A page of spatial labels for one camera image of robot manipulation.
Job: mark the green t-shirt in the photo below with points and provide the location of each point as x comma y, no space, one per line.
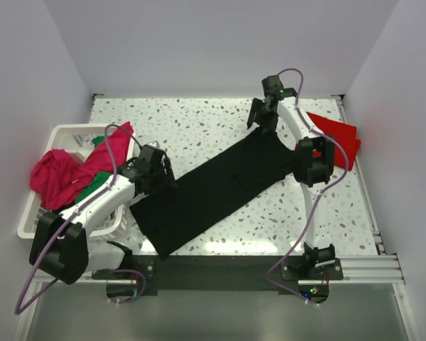
98,180

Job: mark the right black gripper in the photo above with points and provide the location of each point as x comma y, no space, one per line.
261,114

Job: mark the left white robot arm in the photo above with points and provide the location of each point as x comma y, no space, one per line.
62,246

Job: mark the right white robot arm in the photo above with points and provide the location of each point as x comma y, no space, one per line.
313,169

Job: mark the aluminium frame rail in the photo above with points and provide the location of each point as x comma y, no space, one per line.
374,298

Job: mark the magenta t-shirt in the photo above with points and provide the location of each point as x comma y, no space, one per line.
58,179

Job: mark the folded red t-shirt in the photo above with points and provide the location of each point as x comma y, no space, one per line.
344,134

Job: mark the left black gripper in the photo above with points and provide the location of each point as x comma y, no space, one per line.
165,172

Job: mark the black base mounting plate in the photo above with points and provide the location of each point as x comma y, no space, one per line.
221,273

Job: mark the black t-shirt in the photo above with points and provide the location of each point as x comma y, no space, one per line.
212,191

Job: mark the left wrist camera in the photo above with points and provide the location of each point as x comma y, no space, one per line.
152,155

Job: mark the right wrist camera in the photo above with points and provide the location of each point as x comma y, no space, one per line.
273,87

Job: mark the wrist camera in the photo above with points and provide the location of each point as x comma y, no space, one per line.
152,155
273,87

